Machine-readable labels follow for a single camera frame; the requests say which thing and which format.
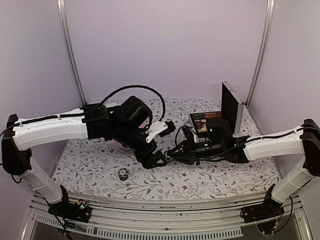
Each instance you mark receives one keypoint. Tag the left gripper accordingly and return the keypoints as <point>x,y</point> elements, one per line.
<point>150,163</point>

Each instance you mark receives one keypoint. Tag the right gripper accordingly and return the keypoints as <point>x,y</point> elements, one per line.
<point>191,151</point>

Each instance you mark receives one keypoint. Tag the aluminium poker case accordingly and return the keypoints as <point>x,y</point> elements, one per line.
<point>231,109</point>

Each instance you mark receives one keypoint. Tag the black triangular dealer badge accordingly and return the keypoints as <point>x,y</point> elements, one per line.
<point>201,125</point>

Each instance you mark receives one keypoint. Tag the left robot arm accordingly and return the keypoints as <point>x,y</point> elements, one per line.
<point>130,124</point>

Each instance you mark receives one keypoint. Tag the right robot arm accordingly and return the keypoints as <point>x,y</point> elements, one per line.
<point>302,140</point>

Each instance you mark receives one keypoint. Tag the row of poker chips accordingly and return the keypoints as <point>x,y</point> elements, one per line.
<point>206,115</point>

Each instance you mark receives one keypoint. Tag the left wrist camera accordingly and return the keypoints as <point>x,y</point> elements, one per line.
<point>159,128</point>

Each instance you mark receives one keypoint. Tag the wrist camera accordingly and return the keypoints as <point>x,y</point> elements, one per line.
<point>218,130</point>
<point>159,128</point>

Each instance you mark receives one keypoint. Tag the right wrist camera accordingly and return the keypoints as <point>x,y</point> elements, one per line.
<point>218,130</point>

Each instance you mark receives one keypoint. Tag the front aluminium rail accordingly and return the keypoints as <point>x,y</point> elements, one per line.
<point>204,219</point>

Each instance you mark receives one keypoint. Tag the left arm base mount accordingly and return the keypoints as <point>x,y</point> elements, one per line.
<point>71,211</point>

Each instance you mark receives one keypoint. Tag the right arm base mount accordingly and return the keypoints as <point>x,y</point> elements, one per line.
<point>259,212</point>

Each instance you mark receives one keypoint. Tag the right aluminium frame post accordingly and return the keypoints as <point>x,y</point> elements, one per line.
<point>267,24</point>

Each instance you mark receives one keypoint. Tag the aluminium frame post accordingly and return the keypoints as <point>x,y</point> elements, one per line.
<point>62,12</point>
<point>267,24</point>

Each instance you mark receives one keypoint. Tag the left aluminium frame post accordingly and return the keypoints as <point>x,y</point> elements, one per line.
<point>62,12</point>

